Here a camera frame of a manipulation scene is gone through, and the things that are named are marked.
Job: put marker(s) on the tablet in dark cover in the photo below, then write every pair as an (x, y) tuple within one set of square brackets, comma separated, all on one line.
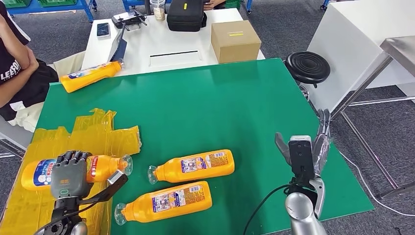
[(119, 45)]

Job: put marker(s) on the green plastic crate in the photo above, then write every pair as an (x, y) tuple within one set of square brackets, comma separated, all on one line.
[(233, 3), (16, 2), (58, 2)]

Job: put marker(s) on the orange detergent bottle clear cap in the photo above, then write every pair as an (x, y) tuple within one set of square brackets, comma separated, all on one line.
[(87, 77), (194, 172), (103, 168), (168, 204)]

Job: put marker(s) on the steel frame table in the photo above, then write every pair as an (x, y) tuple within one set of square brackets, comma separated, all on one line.
[(400, 48)]

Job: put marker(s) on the yellow plastic film sheet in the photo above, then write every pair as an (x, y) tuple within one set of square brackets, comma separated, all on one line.
[(48, 139)]

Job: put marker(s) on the person's forearm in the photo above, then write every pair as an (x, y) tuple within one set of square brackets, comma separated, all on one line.
[(16, 90)]

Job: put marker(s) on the brown cardboard box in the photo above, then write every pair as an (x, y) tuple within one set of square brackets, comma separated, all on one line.
[(236, 45)]

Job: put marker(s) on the blue metal trolley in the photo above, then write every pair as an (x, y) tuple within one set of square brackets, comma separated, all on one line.
[(48, 9)]

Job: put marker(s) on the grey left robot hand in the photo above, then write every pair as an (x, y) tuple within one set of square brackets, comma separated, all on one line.
[(69, 176)]

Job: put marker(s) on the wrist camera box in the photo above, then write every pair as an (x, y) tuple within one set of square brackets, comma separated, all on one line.
[(301, 159), (107, 191)]

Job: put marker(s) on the person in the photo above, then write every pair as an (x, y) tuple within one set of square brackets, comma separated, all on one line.
[(214, 3), (39, 84)]

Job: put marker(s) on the black remote controller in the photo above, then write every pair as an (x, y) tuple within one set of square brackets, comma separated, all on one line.
[(127, 18)]

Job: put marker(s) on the black round stool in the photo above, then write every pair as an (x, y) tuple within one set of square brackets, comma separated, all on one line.
[(307, 66)]

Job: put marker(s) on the smartphone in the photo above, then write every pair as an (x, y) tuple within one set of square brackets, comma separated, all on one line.
[(103, 30)]

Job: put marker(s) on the blue steel shelf rack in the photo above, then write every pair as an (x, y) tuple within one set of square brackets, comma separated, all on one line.
[(125, 5)]

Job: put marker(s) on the clear plastic drink cup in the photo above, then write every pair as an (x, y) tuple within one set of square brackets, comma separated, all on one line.
[(158, 11)]

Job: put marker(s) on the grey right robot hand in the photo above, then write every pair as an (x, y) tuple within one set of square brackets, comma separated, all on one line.
[(322, 152)]

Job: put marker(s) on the clear plastic hand wrap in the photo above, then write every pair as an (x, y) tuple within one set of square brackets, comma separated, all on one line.
[(321, 155)]

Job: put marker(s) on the black carrying case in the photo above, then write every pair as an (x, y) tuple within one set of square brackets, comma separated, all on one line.
[(185, 16)]

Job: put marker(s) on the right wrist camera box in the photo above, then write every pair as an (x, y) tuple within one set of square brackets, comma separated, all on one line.
[(301, 159)]

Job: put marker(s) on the white desk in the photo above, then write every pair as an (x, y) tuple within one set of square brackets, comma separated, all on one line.
[(162, 39)]

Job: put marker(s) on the grey bench seat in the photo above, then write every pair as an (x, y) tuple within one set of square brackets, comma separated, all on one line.
[(13, 133)]

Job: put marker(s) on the white cabinet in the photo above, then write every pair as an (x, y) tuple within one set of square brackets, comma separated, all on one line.
[(350, 39)]

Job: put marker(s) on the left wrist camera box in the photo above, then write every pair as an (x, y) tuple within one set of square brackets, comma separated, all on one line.
[(107, 191)]

